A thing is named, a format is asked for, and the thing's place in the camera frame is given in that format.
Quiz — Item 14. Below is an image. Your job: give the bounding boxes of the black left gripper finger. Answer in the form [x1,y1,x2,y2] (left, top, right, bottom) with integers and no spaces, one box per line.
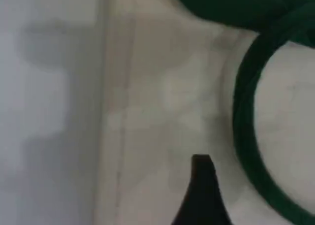
[171,154,233,225]

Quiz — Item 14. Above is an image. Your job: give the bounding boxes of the cream canvas bag green handles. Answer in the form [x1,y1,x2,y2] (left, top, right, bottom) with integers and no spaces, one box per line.
[92,0,315,225]

